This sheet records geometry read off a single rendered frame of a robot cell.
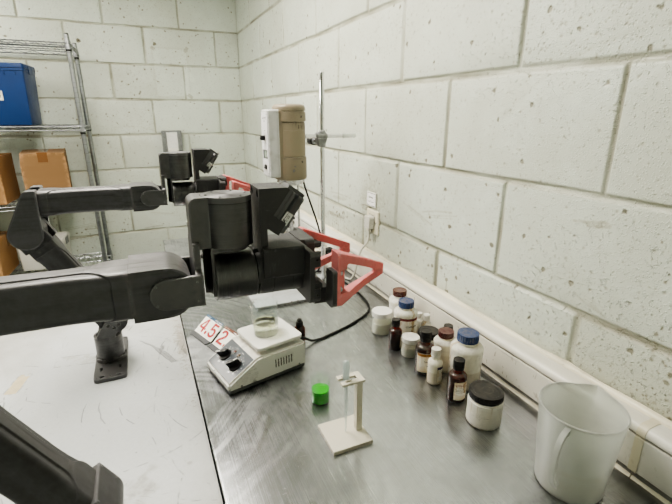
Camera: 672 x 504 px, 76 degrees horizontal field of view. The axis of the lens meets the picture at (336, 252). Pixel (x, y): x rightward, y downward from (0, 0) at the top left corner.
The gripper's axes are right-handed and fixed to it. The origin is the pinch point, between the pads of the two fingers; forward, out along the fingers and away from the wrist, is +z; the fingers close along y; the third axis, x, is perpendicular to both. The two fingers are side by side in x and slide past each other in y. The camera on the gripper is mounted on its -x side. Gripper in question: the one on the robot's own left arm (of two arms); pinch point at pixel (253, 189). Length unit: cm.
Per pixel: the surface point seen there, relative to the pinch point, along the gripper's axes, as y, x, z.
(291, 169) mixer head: 17.9, -2.5, 16.4
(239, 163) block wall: 225, 17, 44
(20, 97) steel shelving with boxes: 191, -26, -82
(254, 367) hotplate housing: -25.9, 35.3, -7.7
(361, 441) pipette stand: -52, 39, 6
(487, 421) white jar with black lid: -58, 38, 30
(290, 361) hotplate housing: -23.9, 37.1, 1.3
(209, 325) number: 3.6, 37.8, -13.3
